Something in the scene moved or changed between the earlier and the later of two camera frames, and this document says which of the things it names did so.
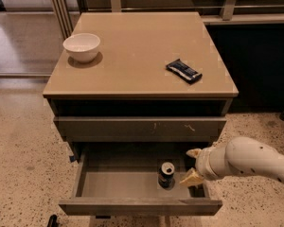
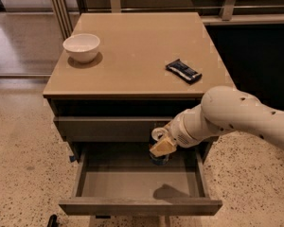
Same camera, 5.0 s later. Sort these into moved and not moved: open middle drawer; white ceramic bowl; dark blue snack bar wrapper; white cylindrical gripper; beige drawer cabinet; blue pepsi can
Moved: white cylindrical gripper; blue pepsi can
Not moved: dark blue snack bar wrapper; beige drawer cabinet; white ceramic bowl; open middle drawer
